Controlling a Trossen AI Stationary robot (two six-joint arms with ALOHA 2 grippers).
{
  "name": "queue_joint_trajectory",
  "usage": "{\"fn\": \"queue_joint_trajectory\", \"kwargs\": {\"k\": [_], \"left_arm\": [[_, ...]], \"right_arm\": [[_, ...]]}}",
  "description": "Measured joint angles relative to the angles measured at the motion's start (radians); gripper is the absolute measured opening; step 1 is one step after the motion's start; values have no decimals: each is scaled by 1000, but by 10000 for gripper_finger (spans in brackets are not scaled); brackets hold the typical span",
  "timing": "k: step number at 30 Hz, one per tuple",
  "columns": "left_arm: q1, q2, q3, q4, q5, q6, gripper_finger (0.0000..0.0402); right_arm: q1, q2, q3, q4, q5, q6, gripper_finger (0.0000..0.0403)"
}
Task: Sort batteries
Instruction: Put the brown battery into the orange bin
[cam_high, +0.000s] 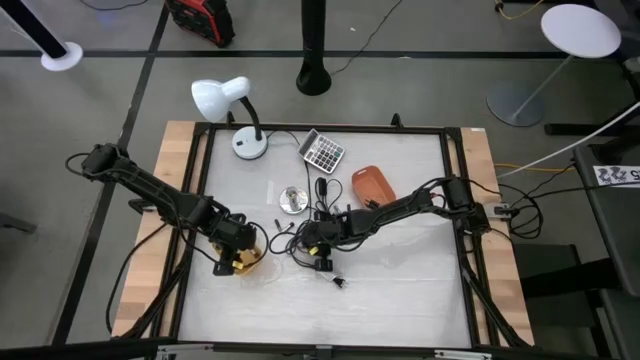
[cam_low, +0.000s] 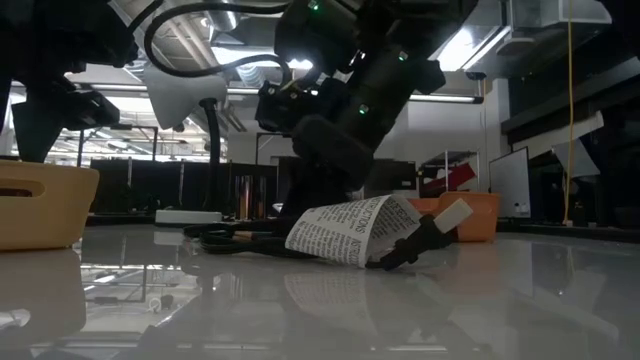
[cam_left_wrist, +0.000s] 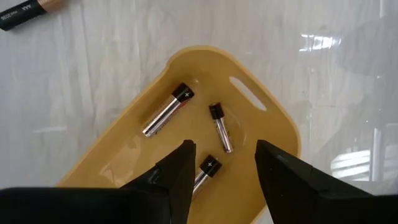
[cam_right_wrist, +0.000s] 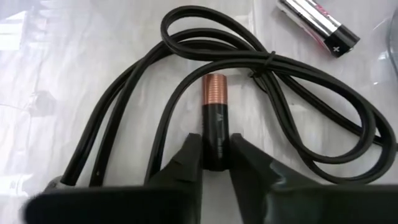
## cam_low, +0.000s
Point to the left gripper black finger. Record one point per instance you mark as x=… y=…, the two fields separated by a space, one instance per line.
x=40 y=135

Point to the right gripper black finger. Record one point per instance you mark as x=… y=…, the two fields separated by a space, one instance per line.
x=315 y=195

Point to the black copper-top battery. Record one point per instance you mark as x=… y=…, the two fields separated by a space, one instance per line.
x=245 y=234

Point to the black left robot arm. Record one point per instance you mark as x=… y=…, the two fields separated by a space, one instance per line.
x=50 y=30

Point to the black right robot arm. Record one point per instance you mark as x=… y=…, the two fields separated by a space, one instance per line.
x=390 y=65

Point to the crumpled printed paper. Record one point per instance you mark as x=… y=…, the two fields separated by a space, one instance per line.
x=345 y=225

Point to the round chrome metal object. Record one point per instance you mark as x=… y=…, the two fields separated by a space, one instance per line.
x=250 y=200

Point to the yellow plastic basket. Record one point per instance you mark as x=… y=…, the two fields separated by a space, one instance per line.
x=50 y=215

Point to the white desk lamp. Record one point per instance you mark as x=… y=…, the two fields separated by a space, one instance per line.
x=180 y=95

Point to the metal shelf with red item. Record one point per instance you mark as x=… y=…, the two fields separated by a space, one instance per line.
x=452 y=177

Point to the ceiling tube light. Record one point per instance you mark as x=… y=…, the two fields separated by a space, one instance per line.
x=445 y=98

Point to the orange plastic basket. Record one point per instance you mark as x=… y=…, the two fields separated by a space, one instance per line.
x=480 y=220

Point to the bright ceiling light panel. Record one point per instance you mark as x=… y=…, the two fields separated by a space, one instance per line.
x=465 y=47

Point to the white board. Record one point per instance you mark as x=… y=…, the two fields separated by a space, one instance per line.
x=510 y=185

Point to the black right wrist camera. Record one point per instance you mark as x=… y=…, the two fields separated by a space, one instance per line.
x=280 y=107

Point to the black partition wall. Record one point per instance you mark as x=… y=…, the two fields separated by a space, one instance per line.
x=150 y=185

